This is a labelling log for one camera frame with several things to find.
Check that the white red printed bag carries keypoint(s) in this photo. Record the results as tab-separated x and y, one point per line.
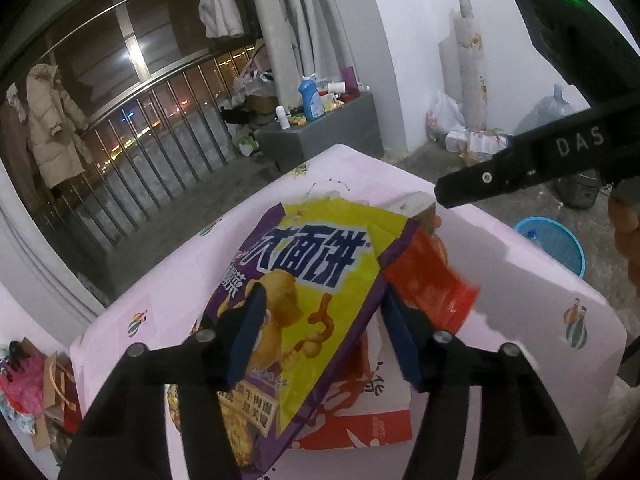
360	410

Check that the grey curtain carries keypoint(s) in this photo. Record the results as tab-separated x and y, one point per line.
300	25

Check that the bagged water jug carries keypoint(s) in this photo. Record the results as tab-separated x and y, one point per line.
550	110

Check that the white hanging jacket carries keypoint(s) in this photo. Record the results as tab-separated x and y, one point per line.
217	10

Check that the beige hanging coat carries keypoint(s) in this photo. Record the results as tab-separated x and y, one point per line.
50	130

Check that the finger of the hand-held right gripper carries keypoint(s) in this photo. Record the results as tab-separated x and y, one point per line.
480	177

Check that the pile of paper cartons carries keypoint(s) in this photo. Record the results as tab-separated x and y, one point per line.
480	145

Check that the white plastic bag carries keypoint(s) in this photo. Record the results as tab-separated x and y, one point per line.
445	115

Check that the pink printed tablecloth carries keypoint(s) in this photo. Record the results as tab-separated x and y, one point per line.
525	285

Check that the blue plastic basket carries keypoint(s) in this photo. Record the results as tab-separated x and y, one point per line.
560	255

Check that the blue detergent bottle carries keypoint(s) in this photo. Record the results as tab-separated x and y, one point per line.
312	102

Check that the person's right hand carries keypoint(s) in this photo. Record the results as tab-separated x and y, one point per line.
627	225

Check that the purple box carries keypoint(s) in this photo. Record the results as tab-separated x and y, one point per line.
350	80

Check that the brown paper bags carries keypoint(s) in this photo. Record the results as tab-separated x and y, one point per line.
57	395

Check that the yellow purple snack bag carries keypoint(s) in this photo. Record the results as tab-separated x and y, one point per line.
320	270

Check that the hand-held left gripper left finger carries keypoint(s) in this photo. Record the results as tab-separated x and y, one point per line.
248	332

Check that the grey cabinet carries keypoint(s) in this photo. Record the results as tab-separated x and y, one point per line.
325	135

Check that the metal balcony railing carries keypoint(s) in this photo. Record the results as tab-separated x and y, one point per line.
150	125

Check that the green white packet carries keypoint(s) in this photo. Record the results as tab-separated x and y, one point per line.
247	145

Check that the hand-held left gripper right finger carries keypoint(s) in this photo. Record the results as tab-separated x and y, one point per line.
400	342

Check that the red plastic wrapper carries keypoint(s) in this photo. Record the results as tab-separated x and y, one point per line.
425	275

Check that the rolled printed paper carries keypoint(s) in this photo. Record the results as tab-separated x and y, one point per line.
472	75

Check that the dark rice cooker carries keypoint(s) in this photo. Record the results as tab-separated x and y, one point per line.
575	190

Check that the white roll-on bottle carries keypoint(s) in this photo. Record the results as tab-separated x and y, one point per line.
283	119

